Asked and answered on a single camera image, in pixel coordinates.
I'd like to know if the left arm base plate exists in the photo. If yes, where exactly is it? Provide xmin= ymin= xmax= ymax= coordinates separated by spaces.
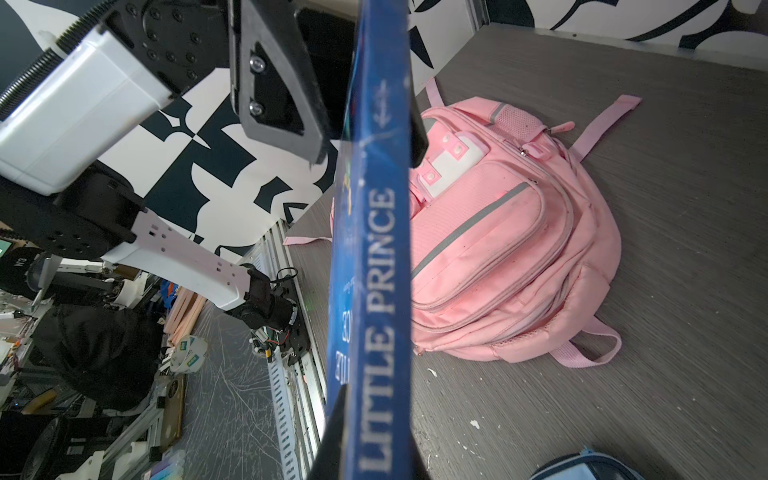
xmin=250 ymin=287 xmax=311 ymax=367

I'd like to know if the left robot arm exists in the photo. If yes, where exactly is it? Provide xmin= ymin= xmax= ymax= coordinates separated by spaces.
xmin=1 ymin=1 xmax=427 ymax=334

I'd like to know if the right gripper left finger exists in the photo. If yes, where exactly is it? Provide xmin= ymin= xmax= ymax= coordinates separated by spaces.
xmin=308 ymin=385 xmax=348 ymax=480

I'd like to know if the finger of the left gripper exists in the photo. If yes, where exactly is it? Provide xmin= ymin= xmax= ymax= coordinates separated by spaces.
xmin=407 ymin=69 xmax=429 ymax=168

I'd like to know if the aluminium front rail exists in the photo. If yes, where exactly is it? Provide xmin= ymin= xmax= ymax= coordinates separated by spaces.
xmin=250 ymin=220 xmax=326 ymax=479

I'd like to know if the blue Little Prince book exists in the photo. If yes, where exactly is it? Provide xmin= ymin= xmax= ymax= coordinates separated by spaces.
xmin=326 ymin=1 xmax=413 ymax=479

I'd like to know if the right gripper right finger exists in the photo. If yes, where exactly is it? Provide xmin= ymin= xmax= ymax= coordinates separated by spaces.
xmin=410 ymin=437 xmax=431 ymax=480

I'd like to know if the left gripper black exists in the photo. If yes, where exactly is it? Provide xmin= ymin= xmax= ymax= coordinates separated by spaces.
xmin=99 ymin=1 xmax=355 ymax=165

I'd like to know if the blue pencil case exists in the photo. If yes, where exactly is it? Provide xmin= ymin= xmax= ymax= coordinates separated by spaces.
xmin=530 ymin=448 xmax=644 ymax=480

